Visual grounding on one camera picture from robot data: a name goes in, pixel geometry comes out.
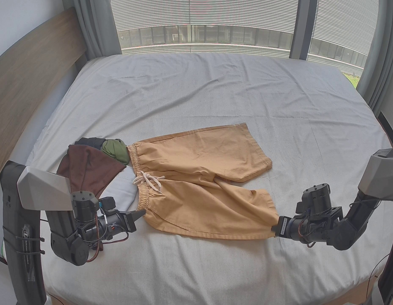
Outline grey-green curtain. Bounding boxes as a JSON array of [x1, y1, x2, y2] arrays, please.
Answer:
[[355, 0, 393, 114], [59, 0, 122, 63]]

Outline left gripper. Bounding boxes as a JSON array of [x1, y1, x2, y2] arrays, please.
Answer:
[[103, 210, 137, 234]]

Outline tan shorts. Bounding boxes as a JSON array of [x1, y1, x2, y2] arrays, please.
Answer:
[[127, 123, 281, 241]]

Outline window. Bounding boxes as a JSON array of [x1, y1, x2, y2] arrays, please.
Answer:
[[108, 0, 381, 75]]

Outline bed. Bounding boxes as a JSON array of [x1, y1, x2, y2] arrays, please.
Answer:
[[0, 7, 393, 305]]

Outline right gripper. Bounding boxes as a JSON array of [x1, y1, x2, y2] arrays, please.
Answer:
[[277, 215, 306, 241]]

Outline black garment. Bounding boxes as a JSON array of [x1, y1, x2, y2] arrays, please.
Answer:
[[74, 137, 105, 150]]

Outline pale blue garment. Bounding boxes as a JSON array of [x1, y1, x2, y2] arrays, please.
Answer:
[[99, 165, 138, 214]]

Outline green garment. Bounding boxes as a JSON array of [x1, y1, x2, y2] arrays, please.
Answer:
[[101, 139, 131, 165]]

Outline brown garment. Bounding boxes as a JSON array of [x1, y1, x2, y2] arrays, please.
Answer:
[[57, 145, 127, 199]]

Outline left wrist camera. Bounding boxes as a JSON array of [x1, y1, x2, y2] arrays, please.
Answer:
[[99, 197, 117, 211]]

